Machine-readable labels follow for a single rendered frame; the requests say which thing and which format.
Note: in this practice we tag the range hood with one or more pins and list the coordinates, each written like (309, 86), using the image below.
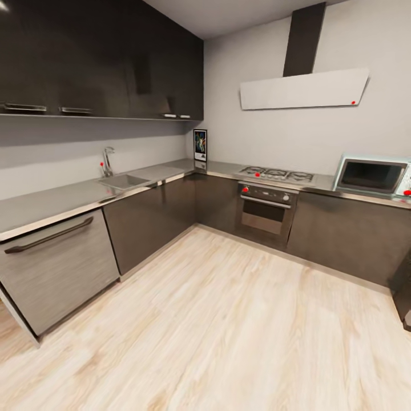
(299, 87)

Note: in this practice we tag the oven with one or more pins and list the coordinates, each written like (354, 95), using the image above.
(262, 210)

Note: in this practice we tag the cabinet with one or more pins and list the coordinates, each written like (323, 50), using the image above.
(61, 59)
(163, 64)

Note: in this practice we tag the drop in sink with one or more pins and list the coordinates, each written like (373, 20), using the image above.
(134, 178)

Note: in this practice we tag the dishwasher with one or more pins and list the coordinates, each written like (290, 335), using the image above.
(52, 271)

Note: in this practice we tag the burner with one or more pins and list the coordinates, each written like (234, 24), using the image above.
(303, 178)

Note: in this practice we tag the poster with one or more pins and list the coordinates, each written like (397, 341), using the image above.
(200, 145)

